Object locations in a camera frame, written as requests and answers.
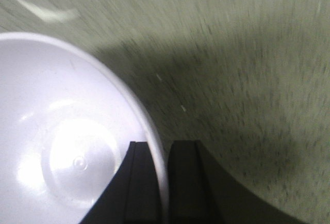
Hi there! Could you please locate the purple plastic bowl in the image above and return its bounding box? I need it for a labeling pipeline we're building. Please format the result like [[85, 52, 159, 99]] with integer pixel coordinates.
[[1, 32, 169, 223]]

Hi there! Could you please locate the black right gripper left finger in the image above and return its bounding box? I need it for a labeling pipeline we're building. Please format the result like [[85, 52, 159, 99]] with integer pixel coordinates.
[[81, 142, 162, 224]]

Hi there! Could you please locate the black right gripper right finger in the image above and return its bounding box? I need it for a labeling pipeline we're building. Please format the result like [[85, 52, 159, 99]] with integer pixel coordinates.
[[168, 141, 291, 223]]

